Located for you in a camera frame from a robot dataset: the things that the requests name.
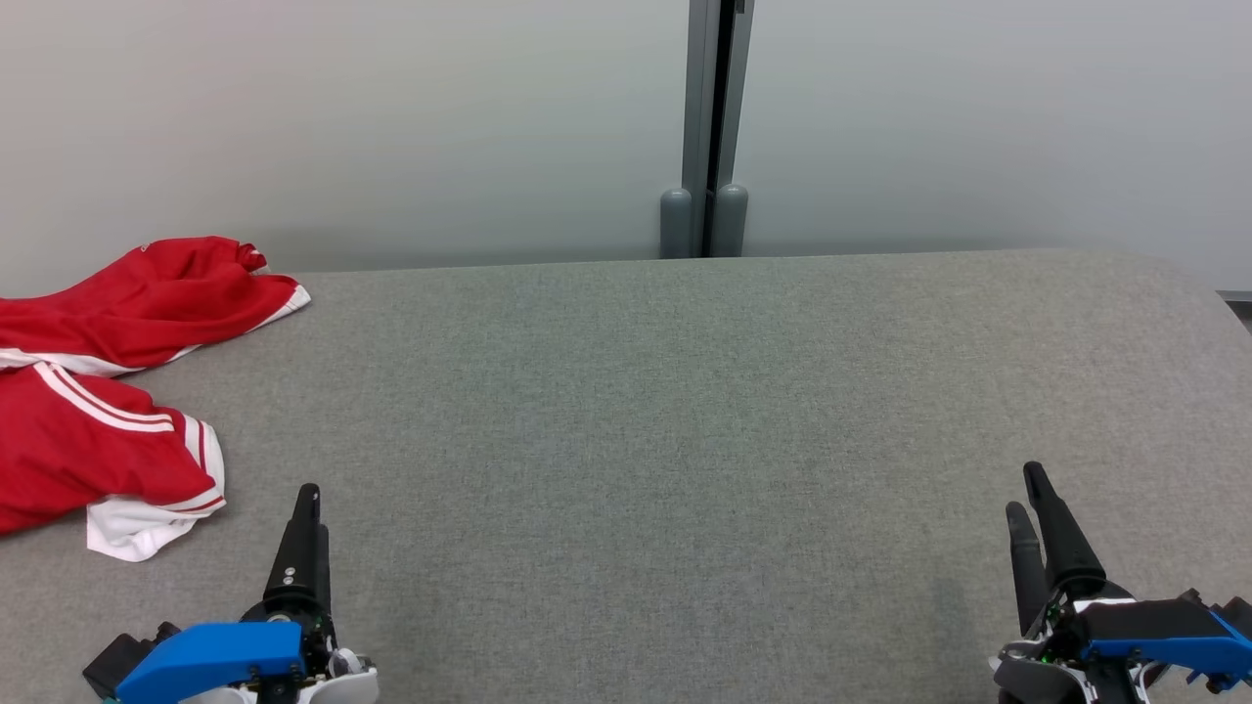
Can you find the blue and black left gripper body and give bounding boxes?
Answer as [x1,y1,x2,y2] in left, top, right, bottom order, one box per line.
[115,596,380,704]

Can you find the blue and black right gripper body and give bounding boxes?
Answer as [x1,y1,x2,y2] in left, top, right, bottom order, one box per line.
[990,582,1252,704]

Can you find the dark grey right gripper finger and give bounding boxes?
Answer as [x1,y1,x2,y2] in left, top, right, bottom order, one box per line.
[1006,502,1051,637]
[1023,462,1107,600]

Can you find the red white-trimmed basketball jersey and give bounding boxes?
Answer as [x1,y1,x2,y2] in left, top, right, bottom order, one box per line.
[0,360,227,563]

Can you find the red white-banded basketball shorts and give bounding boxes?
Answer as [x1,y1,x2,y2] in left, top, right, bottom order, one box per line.
[0,236,312,378]

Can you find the grey cylindrical bumper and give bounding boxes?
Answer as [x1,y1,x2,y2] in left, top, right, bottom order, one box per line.
[659,186,693,260]
[711,183,750,258]

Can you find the grey partition post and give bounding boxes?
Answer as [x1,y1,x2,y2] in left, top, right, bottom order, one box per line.
[682,0,756,258]

